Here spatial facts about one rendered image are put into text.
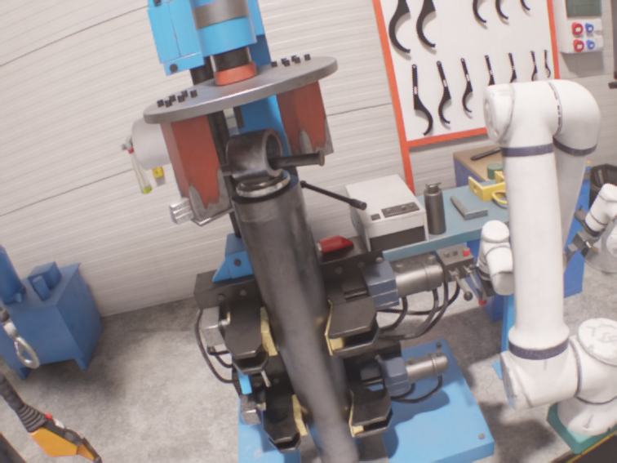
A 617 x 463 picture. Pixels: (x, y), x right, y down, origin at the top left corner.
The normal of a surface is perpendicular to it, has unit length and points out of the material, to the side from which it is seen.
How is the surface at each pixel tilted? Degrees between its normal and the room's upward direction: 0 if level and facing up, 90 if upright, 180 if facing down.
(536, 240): 76
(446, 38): 90
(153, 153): 101
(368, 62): 90
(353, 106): 90
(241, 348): 0
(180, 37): 90
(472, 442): 0
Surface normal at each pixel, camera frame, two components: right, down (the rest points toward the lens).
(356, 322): -0.20, -0.86
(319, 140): 0.60, 0.27
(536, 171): -0.21, 0.27
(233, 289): 0.12, 0.45
